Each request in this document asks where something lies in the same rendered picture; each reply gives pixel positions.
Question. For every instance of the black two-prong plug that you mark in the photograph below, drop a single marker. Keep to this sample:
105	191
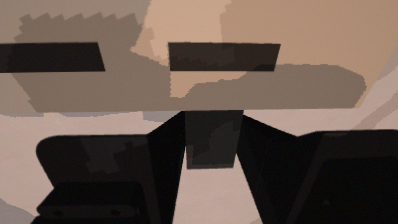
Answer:
212	138

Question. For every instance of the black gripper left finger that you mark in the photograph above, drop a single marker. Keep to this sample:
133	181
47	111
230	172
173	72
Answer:
154	159

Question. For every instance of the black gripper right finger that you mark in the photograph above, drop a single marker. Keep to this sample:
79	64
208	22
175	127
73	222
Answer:
280	168

